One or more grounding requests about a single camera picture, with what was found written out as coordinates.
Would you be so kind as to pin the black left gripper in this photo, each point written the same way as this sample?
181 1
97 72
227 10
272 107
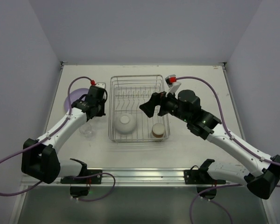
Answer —
100 109

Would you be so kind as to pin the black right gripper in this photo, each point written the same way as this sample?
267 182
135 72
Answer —
162 104

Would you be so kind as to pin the purple plate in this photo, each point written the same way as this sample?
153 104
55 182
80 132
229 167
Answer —
74 95

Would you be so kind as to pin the small clear glass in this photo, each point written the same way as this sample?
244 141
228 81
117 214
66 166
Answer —
86 130

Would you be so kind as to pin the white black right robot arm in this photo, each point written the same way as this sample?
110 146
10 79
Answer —
258 171

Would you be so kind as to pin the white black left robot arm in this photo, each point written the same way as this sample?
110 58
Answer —
40 157

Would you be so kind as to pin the brown white cup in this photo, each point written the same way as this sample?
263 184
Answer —
158 130

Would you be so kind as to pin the white bowl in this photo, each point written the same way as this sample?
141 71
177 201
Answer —
125 123

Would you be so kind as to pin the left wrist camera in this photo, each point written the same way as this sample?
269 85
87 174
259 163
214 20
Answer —
101 85

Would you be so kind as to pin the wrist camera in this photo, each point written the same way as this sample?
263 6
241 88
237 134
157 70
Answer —
101 85
173 84

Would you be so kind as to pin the metal wire dish rack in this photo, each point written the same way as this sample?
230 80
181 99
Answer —
126 95

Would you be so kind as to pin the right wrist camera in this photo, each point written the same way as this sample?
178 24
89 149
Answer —
173 84

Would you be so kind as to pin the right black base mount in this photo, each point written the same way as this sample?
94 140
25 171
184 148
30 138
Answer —
195 176

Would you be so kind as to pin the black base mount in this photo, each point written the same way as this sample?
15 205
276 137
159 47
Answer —
81 187
195 176

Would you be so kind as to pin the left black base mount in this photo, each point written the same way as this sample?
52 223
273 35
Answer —
81 187

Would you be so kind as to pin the aluminium front rail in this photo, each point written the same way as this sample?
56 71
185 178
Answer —
169 176

